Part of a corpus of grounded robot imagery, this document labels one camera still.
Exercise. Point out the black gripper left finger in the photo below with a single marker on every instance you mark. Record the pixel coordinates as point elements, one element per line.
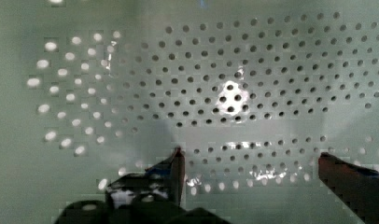
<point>163,180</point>

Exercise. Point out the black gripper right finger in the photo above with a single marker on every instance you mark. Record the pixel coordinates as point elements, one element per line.
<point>357,187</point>

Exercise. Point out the green perforated plastic strainer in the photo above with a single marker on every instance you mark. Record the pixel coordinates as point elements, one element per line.
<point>252,91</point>

